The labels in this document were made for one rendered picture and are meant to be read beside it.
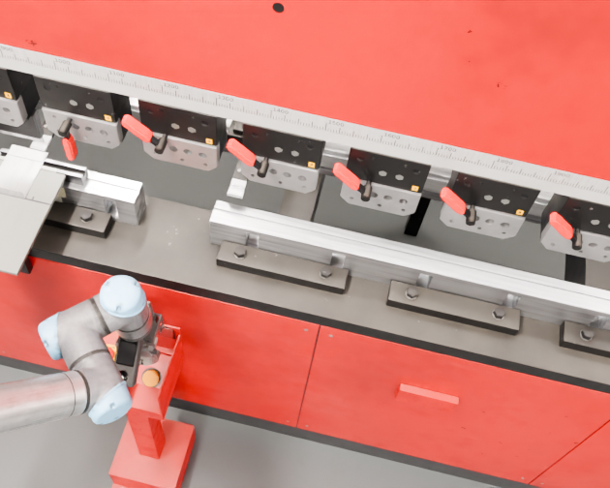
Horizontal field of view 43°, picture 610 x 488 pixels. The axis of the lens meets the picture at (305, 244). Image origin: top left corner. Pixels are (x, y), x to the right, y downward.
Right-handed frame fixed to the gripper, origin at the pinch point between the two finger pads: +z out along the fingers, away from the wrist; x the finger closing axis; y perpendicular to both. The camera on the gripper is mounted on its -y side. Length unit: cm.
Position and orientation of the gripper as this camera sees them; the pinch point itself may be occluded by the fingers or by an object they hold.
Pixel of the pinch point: (142, 363)
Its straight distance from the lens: 171.6
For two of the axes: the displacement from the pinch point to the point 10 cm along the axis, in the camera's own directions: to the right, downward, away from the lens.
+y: 2.2, -8.7, 4.5
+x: -9.7, -2.3, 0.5
